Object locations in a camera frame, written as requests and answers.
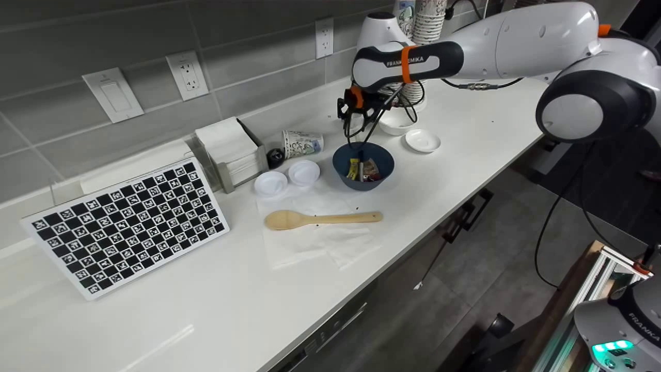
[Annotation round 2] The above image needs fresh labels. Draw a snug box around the wooden spoon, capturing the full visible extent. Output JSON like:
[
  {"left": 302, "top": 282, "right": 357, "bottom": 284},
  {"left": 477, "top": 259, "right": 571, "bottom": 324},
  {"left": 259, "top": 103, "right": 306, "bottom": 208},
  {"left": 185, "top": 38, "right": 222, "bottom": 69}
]
[{"left": 262, "top": 208, "right": 385, "bottom": 234}]

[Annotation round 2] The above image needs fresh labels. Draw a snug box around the red brown sachet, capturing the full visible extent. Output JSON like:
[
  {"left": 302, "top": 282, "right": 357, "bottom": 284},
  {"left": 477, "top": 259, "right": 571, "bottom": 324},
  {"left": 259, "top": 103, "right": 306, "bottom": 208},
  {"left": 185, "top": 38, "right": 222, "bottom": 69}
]
[{"left": 360, "top": 158, "right": 385, "bottom": 185}]

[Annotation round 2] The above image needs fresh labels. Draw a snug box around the black gripper cable bundle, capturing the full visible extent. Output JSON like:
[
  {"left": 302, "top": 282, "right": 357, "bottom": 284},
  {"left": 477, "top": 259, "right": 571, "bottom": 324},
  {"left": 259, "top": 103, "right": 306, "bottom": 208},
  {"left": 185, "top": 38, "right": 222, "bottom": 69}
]
[{"left": 371, "top": 72, "right": 525, "bottom": 149}]

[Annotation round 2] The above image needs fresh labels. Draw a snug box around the wooden aluminium frame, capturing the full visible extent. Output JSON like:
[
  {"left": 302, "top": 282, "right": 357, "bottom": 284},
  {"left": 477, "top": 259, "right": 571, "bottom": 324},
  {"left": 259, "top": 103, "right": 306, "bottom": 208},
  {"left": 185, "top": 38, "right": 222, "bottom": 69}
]
[{"left": 533, "top": 238, "right": 657, "bottom": 372}]

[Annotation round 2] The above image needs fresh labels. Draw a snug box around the black floor cable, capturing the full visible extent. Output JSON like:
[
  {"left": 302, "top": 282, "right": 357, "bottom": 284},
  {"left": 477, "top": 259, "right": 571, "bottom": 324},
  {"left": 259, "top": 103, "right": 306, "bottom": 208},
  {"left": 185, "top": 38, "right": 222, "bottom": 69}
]
[{"left": 532, "top": 153, "right": 661, "bottom": 292}]

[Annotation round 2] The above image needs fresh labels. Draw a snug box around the white paper sheet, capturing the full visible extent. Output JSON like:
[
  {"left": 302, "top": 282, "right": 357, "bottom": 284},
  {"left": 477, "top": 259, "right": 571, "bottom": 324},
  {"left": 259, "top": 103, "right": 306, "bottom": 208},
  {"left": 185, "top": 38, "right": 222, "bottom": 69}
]
[{"left": 255, "top": 174, "right": 389, "bottom": 273}]

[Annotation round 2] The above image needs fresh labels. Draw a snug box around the grey device with green light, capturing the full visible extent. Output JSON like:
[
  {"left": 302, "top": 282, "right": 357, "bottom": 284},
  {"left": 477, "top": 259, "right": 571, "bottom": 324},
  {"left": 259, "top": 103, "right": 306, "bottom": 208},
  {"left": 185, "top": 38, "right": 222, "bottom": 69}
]
[{"left": 572, "top": 276, "right": 661, "bottom": 372}]

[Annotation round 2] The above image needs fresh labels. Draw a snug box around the round white lid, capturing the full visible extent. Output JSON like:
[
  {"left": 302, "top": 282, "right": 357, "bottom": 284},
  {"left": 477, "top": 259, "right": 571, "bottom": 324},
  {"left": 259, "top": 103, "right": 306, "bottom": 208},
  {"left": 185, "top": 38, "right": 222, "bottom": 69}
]
[{"left": 285, "top": 158, "right": 323, "bottom": 190}]

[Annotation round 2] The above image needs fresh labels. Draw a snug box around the yellow green sachet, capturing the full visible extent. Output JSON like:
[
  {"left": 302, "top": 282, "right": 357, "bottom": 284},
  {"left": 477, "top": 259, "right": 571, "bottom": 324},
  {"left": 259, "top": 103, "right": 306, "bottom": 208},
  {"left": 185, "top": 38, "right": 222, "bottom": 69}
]
[{"left": 346, "top": 158, "right": 363, "bottom": 183}]

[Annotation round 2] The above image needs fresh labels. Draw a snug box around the large orange strap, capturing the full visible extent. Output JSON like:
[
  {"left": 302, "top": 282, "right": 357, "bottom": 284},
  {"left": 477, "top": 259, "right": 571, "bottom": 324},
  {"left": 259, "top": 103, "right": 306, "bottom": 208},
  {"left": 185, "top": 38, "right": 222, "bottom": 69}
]
[{"left": 397, "top": 43, "right": 418, "bottom": 87}]

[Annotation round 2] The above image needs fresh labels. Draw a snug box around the white wall outlet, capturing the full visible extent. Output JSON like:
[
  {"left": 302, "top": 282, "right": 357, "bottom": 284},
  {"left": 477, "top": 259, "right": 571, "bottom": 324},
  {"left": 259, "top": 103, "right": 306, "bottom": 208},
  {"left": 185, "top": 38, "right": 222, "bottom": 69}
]
[
  {"left": 314, "top": 16, "right": 338, "bottom": 59},
  {"left": 163, "top": 49, "right": 211, "bottom": 101}
]

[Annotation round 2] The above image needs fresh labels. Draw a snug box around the white blank wall plate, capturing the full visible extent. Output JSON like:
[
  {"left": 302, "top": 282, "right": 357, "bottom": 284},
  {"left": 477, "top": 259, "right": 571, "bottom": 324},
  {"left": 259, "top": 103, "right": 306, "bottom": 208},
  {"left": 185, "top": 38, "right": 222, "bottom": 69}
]
[{"left": 81, "top": 67, "right": 144, "bottom": 123}]

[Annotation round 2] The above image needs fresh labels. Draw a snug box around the patterned paper cup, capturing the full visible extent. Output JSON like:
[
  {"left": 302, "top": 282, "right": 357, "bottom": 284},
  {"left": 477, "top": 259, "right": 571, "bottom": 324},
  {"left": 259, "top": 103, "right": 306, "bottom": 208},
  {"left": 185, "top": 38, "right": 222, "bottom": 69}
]
[{"left": 279, "top": 128, "right": 326, "bottom": 162}]

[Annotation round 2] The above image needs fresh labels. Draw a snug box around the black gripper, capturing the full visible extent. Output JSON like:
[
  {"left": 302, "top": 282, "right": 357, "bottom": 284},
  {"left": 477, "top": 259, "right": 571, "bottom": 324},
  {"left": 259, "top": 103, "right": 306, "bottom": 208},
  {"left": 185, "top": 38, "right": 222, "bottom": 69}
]
[{"left": 336, "top": 82, "right": 389, "bottom": 149}]

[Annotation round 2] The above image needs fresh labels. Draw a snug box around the small black object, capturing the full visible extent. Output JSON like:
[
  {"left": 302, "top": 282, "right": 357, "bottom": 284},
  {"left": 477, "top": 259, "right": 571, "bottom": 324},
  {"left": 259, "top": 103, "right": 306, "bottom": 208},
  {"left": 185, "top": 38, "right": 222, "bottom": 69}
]
[{"left": 264, "top": 144, "right": 287, "bottom": 171}]

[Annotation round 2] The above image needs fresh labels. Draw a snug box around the dark blue bowl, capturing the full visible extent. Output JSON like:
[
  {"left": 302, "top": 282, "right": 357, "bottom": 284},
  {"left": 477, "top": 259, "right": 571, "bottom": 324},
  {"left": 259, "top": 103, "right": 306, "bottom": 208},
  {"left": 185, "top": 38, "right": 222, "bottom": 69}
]
[{"left": 330, "top": 140, "right": 397, "bottom": 192}]

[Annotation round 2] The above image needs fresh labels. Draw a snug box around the long silver drawer handle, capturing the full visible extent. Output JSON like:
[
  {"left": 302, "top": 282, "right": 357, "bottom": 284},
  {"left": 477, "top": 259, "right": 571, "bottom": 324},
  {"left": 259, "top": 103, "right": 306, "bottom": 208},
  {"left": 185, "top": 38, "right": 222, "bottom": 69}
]
[{"left": 270, "top": 298, "right": 371, "bottom": 372}]

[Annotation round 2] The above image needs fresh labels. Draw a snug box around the black white checkerboard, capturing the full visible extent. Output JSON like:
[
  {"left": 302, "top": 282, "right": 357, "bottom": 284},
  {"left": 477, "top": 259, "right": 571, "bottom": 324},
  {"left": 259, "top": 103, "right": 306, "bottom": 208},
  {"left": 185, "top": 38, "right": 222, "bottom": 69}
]
[{"left": 18, "top": 154, "right": 231, "bottom": 301}]

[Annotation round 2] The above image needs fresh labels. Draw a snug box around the white napkin dispenser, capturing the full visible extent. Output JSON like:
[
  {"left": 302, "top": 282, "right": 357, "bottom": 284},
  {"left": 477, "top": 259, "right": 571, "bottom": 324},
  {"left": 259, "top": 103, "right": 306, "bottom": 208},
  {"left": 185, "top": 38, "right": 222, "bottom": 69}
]
[{"left": 193, "top": 115, "right": 268, "bottom": 197}]

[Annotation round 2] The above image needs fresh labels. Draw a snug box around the small white dish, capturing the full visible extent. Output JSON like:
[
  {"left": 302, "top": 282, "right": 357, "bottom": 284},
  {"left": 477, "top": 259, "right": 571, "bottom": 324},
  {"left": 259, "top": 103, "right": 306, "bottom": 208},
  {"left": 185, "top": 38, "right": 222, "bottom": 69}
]
[
  {"left": 253, "top": 168, "right": 290, "bottom": 200},
  {"left": 403, "top": 126, "right": 443, "bottom": 154}
]

